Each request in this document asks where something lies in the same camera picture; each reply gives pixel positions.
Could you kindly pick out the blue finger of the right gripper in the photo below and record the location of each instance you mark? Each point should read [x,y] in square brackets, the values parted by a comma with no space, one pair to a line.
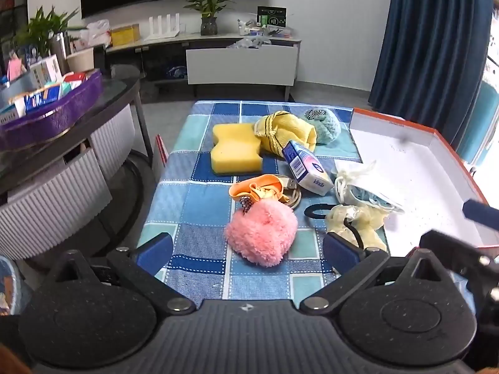
[475,210]
[459,256]

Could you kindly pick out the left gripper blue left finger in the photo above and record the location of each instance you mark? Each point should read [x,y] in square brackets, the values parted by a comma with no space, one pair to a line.
[154,254]

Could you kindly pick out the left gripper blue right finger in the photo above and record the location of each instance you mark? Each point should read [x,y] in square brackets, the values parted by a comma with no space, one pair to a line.
[340,254]

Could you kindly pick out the pale yellow scrunchie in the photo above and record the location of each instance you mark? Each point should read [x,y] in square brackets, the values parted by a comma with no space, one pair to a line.
[358,225]

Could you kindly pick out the white drawstring pouch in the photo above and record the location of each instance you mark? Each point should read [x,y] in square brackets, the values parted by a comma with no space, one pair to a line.
[358,184]

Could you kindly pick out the pink fluffy pompom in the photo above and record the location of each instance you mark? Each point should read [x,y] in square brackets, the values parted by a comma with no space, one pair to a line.
[264,233]

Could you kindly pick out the Vinda tissue pack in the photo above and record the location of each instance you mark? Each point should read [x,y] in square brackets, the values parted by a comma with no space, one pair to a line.
[307,170]

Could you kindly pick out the orange cloth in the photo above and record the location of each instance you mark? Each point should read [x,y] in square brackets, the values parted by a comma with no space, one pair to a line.
[266,186]

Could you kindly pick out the teal crochet plush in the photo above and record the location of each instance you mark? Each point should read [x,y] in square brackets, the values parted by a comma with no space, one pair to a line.
[326,124]

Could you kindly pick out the yellow sponge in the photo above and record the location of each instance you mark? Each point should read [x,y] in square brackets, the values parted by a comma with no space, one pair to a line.
[236,149]

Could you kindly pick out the yellow striped towel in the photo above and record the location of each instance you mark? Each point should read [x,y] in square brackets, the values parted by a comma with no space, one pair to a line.
[277,129]

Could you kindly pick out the orange-rimmed white box lid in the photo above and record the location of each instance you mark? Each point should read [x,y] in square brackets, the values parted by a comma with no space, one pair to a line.
[424,172]

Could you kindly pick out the teal suitcase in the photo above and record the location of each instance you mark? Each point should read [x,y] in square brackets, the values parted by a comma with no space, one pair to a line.
[481,127]

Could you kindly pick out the dark round side table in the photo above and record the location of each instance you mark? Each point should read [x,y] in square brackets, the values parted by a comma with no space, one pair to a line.
[50,192]

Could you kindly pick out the blue checkered tablecloth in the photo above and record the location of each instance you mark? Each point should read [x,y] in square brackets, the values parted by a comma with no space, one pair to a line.
[192,204]

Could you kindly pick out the purple tray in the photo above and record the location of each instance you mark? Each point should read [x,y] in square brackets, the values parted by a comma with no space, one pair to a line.
[50,121]

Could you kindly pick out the dark blue curtain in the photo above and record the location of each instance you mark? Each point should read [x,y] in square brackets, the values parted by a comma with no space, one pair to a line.
[432,61]

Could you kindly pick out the white tv cabinet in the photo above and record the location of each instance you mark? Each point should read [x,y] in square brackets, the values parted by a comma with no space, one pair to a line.
[211,59]

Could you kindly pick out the white paper cup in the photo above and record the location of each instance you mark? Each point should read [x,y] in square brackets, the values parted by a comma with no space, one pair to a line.
[81,61]

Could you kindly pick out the white wifi router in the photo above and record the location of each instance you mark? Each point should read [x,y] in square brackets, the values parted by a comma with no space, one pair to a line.
[163,27]

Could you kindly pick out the yellow box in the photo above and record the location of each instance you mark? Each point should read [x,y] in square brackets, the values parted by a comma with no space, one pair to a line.
[125,35]

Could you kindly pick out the white plastic bag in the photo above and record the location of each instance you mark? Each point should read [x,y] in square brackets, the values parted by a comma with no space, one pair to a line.
[96,34]

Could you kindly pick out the green plant on table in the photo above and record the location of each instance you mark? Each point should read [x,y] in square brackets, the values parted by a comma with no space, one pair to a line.
[42,27]

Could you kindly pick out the black green display box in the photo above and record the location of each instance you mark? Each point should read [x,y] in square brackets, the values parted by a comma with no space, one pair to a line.
[270,15]

